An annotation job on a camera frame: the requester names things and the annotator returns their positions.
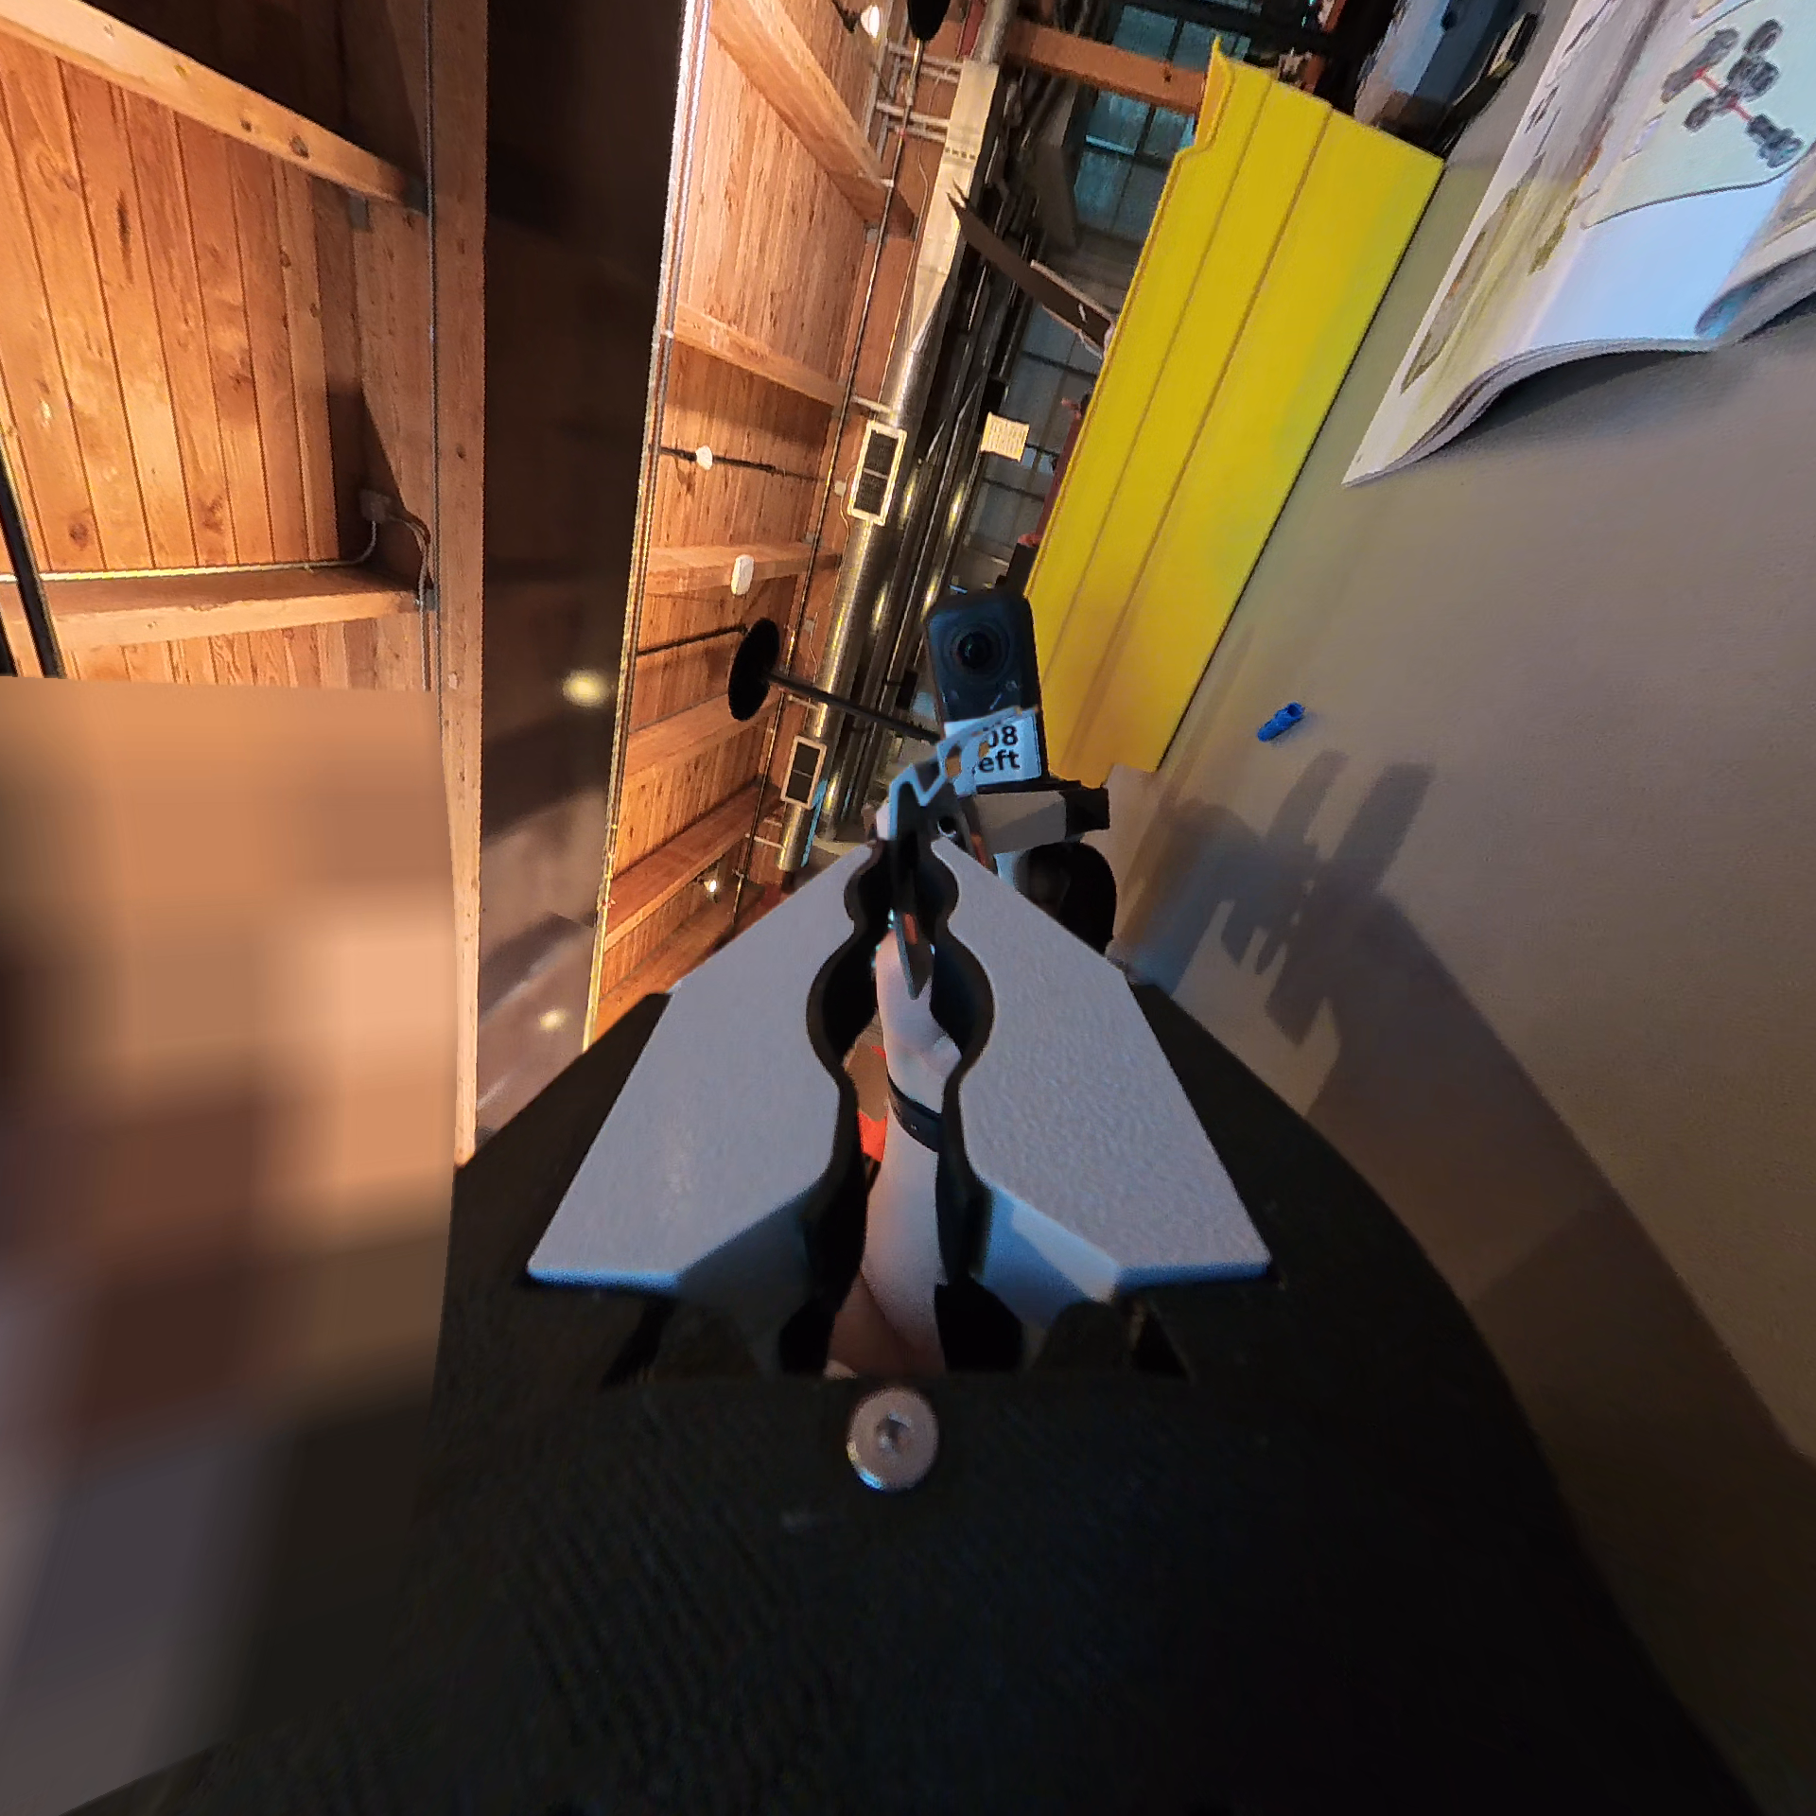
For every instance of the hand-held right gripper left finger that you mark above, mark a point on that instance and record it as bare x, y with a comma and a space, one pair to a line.
697, 1134

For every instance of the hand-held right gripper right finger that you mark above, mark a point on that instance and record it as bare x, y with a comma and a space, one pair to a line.
1108, 1134

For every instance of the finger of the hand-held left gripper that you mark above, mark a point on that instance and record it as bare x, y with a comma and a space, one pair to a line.
932, 795
1032, 819

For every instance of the grey desk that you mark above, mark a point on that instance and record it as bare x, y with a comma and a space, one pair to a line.
1489, 708

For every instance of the person's left hand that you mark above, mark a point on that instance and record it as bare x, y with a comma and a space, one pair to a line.
915, 1041

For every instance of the black wristband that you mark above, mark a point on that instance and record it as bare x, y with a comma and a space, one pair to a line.
915, 1123

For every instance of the black round ceiling lamp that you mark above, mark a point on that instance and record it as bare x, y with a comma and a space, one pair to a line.
755, 669

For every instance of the blue connector pin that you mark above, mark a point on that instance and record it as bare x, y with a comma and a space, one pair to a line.
1281, 720

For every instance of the yellow plastic bin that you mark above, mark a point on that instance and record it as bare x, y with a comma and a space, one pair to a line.
1222, 426

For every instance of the open instruction booklet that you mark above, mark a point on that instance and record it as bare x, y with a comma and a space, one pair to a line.
1589, 215

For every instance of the metal ventilation duct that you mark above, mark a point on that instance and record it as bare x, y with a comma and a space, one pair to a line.
909, 426

